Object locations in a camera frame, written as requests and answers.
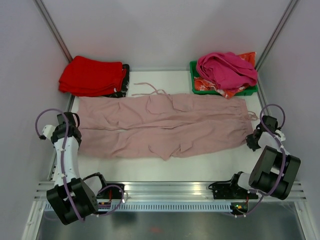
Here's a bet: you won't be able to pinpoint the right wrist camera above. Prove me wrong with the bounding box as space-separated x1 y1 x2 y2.
274 129 286 142

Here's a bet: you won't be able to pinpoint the left aluminium frame post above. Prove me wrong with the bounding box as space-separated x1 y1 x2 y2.
33 0 73 63

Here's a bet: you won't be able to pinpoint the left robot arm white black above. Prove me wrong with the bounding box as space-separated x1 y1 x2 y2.
39 108 109 225

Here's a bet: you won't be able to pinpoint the aluminium mounting rail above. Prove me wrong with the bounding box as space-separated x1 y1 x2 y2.
32 181 307 202

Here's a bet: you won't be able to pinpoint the magenta crumpled trousers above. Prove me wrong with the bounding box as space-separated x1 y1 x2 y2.
196 52 258 90

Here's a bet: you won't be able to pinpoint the right aluminium frame post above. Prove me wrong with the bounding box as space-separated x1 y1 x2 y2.
255 0 300 71

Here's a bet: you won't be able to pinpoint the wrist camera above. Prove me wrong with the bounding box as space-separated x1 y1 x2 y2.
274 129 286 142
39 124 56 140

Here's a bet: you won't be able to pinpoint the folded red trousers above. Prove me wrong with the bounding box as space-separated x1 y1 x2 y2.
58 56 127 97

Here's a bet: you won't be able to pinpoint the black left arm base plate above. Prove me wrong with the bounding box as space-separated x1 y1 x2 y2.
96 183 125 200

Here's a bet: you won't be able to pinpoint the green plastic bin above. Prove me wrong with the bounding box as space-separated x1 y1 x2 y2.
189 60 258 96

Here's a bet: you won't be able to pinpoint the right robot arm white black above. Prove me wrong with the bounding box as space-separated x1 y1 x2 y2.
227 115 301 200

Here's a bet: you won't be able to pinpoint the orange floral trousers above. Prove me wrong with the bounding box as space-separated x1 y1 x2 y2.
195 52 256 99

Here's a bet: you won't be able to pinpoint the slotted grey cable duct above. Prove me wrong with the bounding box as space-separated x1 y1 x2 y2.
44 202 238 213

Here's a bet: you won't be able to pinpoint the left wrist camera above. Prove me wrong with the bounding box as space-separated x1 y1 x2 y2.
39 124 56 140

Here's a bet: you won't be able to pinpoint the light pink trousers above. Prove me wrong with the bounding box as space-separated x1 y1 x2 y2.
77 90 257 160

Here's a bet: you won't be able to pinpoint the aluminium frame post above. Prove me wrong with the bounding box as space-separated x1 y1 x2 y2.
255 0 300 71
33 0 73 63

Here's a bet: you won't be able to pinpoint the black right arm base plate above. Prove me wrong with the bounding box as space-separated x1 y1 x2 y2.
208 183 259 200

